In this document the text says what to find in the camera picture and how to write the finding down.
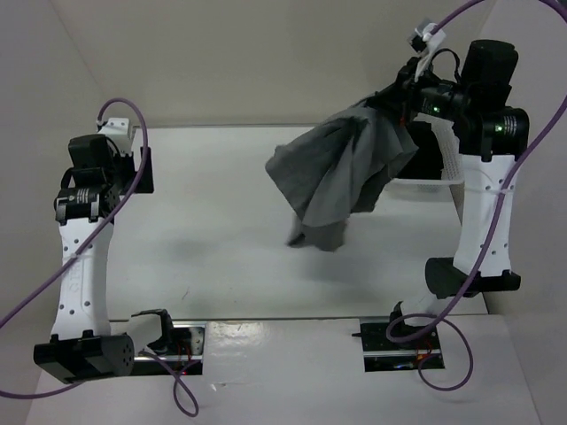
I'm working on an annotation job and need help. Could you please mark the grey pleated skirt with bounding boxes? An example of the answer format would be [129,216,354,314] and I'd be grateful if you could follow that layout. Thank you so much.
[265,96,418,251]

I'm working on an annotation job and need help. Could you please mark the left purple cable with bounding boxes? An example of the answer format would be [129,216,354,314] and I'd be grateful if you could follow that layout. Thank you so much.
[0,97,200,417]

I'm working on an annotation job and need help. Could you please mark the black folded skirt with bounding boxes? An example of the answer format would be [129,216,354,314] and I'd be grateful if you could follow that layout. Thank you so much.
[397,121,444,181]

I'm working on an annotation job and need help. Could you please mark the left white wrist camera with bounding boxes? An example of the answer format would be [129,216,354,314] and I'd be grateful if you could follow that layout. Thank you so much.
[97,118,134,151]

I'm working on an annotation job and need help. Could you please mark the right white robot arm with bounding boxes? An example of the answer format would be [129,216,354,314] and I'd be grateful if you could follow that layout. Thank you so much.
[369,40,530,348]

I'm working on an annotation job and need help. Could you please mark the white plastic basket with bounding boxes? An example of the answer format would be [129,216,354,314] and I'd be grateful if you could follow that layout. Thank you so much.
[386,115,463,192]

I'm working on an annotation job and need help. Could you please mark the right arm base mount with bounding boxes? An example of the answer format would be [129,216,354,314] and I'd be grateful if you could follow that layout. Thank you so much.
[352,321,445,373]

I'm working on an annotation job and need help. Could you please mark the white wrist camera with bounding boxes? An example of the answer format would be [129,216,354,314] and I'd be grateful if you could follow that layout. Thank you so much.
[408,19,447,79]
[97,118,134,151]

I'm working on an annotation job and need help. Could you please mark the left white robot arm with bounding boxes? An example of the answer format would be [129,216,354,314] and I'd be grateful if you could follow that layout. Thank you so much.
[34,133,176,384]

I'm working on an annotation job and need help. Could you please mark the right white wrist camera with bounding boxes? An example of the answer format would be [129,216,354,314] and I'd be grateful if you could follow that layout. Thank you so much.
[408,19,447,79]

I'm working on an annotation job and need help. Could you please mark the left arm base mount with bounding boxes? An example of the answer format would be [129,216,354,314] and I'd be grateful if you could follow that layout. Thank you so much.
[130,321,206,377]

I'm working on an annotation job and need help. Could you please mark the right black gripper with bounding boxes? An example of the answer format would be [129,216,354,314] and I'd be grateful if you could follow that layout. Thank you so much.
[366,54,471,125]

